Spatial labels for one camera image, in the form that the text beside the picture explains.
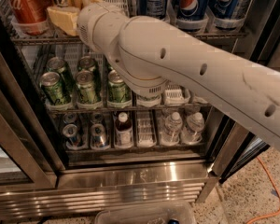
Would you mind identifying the empty white tray middle shelf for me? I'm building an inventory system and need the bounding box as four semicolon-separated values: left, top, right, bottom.
162;82;190;105

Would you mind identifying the fridge sliding door right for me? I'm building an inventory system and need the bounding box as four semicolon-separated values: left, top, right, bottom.
219;123;269;184

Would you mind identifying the clear water bottle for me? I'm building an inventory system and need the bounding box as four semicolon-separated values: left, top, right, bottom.
181;112;205;145
161;112;183;146

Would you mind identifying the silver blue can back left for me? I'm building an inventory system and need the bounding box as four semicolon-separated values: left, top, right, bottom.
63;113;79;125

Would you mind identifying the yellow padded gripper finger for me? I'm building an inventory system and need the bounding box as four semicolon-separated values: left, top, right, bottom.
47;6;80;36
82;0;102;7

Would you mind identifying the green can front left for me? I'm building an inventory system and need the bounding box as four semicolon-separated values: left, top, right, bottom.
40;72;71;105

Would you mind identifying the clear water bottle left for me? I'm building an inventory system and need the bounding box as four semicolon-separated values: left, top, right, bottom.
161;112;183;146

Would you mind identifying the red cola can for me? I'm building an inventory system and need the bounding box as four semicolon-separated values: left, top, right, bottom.
7;0;48;35

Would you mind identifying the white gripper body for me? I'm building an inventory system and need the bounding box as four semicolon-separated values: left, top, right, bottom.
76;2;127;53

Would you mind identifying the dark drink bottle white cap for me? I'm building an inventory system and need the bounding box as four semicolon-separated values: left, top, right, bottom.
115;112;133;148

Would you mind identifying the silver blue can front left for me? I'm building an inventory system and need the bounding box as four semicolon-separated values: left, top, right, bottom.
63;124;81;147

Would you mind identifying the silver blue can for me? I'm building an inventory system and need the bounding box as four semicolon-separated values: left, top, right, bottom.
63;124;81;147
91;124;108;149
63;113;79;125
91;112;105;124

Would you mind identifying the empty white tray shelf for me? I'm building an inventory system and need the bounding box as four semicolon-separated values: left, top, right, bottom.
136;111;157;147
162;82;190;105

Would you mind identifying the empty white tray bottom shelf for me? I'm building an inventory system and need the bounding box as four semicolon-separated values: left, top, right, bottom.
136;111;157;147

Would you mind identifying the stainless steel fridge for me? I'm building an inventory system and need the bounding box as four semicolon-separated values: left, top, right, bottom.
0;0;280;219

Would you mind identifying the white diet can front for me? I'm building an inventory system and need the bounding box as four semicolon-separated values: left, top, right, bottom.
136;95;161;107

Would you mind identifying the clear water bottle right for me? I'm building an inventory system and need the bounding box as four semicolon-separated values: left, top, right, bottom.
181;112;205;145

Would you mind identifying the blue can label side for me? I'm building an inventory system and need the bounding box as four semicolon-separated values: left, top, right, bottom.
137;0;167;20

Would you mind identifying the orange power cable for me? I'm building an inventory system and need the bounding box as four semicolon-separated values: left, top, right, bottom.
245;156;280;224

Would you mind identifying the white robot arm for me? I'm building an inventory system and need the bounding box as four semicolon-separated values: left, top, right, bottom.
48;1;280;152

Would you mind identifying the green can back left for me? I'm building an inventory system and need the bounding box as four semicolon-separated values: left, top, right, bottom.
47;57;75;92

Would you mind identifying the green can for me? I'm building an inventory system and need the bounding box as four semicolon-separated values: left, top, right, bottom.
77;56;101;78
40;72;71;105
108;70;132;103
47;57;75;92
76;70;101;105

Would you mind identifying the fridge glass door left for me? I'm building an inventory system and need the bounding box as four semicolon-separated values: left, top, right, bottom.
0;89;57;194

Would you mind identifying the clear plastic bin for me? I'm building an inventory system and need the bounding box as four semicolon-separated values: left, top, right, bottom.
94;201;197;224

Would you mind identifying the blue pepsi can middle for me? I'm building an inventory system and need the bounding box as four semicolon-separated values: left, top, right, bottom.
176;0;209;31

